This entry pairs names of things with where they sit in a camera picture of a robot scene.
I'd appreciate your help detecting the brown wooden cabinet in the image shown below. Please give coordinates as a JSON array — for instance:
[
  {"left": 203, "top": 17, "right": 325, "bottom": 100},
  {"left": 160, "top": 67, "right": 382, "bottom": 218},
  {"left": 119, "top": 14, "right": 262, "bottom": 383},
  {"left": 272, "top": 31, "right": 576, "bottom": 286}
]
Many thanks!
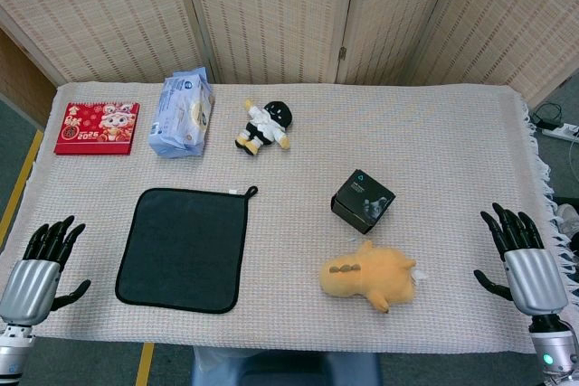
[{"left": 0, "top": 27, "right": 58, "bottom": 127}]

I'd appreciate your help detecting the small black cardboard box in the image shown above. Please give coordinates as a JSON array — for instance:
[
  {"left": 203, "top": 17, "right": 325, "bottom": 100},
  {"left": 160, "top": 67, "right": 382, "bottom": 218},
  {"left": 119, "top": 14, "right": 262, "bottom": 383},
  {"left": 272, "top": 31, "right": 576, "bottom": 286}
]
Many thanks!
[{"left": 329, "top": 168, "right": 397, "bottom": 236}]

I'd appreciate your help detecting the blue tissue pack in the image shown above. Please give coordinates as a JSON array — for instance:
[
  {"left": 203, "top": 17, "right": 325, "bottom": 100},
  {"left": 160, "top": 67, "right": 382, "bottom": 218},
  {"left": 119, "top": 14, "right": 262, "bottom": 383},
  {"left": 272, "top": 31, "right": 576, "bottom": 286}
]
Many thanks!
[{"left": 147, "top": 68, "right": 215, "bottom": 160}]

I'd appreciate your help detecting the beige woven fringed tablecloth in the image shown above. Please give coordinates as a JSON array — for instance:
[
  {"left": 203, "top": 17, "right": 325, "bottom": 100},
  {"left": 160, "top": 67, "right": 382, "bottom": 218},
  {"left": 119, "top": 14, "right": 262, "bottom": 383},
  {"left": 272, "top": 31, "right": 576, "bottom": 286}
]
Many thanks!
[{"left": 0, "top": 81, "right": 578, "bottom": 355}]

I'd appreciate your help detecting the black and yellow cloth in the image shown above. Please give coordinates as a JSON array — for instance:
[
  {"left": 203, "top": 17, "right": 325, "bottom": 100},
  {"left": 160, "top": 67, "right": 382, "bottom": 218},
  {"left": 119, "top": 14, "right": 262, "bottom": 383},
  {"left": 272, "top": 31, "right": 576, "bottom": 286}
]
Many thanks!
[{"left": 114, "top": 185, "right": 259, "bottom": 315}]

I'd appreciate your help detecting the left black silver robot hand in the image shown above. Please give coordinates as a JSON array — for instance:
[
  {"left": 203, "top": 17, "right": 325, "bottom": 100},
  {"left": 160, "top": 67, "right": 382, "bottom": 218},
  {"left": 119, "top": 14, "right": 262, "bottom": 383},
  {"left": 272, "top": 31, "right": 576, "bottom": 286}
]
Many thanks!
[{"left": 0, "top": 215, "right": 92, "bottom": 327}]

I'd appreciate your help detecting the white shoe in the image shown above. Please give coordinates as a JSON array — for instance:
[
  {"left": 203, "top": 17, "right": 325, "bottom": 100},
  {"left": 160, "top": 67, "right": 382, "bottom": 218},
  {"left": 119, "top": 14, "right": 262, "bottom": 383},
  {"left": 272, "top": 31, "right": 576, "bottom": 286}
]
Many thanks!
[{"left": 555, "top": 202, "right": 579, "bottom": 242}]

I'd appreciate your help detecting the white power strip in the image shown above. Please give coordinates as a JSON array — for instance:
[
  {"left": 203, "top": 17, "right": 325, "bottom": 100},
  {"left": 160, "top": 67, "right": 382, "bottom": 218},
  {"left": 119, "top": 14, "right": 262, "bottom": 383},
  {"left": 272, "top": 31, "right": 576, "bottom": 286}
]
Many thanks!
[{"left": 541, "top": 122, "right": 579, "bottom": 142}]

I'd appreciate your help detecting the orange plush toy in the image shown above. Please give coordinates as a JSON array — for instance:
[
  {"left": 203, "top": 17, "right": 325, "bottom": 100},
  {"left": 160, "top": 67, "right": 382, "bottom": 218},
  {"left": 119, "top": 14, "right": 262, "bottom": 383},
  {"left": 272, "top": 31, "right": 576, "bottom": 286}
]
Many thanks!
[{"left": 319, "top": 240, "right": 429, "bottom": 315}]

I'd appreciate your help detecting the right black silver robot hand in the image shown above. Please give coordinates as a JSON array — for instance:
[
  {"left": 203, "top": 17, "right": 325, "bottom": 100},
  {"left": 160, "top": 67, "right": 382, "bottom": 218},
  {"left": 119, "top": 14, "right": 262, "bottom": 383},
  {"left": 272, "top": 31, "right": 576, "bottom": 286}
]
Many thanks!
[{"left": 473, "top": 202, "right": 569, "bottom": 317}]

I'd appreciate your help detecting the black-headed plush doll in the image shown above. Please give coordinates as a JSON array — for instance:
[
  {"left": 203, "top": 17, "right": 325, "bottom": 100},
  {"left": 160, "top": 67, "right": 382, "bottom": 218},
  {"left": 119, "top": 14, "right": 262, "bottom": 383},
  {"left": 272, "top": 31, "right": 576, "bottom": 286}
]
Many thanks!
[{"left": 233, "top": 99, "right": 295, "bottom": 156}]

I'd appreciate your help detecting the red desk calendar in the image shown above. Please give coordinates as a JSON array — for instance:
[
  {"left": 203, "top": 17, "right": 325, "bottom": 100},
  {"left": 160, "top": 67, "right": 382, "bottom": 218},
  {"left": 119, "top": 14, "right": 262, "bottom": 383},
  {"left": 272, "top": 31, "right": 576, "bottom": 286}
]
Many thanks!
[{"left": 53, "top": 101, "right": 141, "bottom": 156}]

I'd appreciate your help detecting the woven folding screen panel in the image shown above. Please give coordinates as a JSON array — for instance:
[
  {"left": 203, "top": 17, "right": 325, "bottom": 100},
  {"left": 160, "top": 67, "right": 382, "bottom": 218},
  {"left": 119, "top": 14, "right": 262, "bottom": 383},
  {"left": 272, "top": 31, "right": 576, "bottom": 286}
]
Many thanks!
[
  {"left": 178, "top": 0, "right": 361, "bottom": 86},
  {"left": 0, "top": 0, "right": 214, "bottom": 87},
  {"left": 337, "top": 0, "right": 467, "bottom": 87},
  {"left": 411, "top": 0, "right": 579, "bottom": 109}
]

